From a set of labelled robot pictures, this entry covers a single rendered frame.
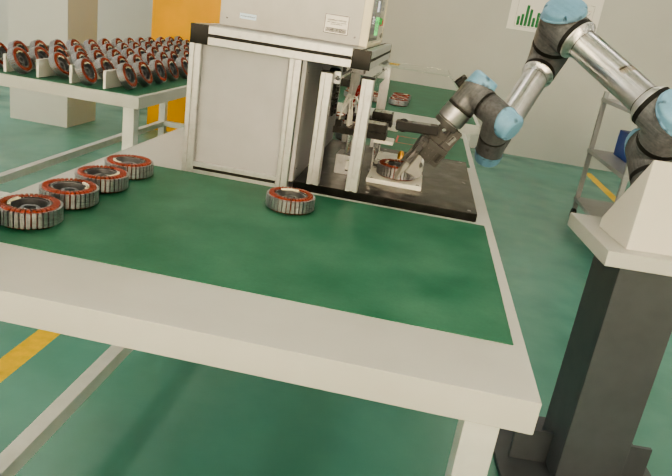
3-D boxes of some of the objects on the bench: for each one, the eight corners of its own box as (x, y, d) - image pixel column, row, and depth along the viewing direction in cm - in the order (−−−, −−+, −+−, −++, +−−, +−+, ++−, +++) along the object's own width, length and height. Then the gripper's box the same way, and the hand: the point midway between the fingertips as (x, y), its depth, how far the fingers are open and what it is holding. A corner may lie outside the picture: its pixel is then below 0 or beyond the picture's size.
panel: (333, 138, 220) (345, 51, 211) (292, 181, 158) (307, 61, 149) (330, 138, 220) (342, 51, 211) (288, 180, 158) (303, 60, 149)
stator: (416, 175, 180) (418, 162, 178) (414, 184, 169) (417, 171, 168) (377, 168, 181) (379, 155, 180) (374, 176, 170) (376, 163, 169)
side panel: (288, 187, 161) (304, 59, 151) (286, 190, 158) (302, 60, 148) (185, 168, 164) (194, 41, 153) (180, 170, 161) (189, 42, 151)
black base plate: (464, 168, 215) (465, 162, 215) (475, 222, 155) (477, 214, 154) (331, 145, 220) (332, 138, 219) (291, 189, 160) (293, 180, 159)
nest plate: (421, 178, 182) (422, 174, 181) (420, 191, 168) (421, 187, 167) (371, 169, 183) (371, 165, 183) (365, 181, 169) (366, 177, 169)
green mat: (484, 226, 153) (484, 225, 153) (513, 345, 95) (513, 344, 95) (122, 160, 162) (122, 159, 162) (-51, 232, 105) (-51, 231, 105)
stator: (316, 218, 139) (318, 202, 138) (266, 213, 137) (268, 197, 136) (310, 202, 150) (312, 188, 149) (263, 198, 148) (265, 183, 147)
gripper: (464, 139, 160) (413, 197, 166) (461, 128, 178) (415, 180, 184) (438, 118, 159) (388, 176, 166) (438, 109, 177) (392, 162, 184)
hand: (394, 172), depth 175 cm, fingers open, 14 cm apart
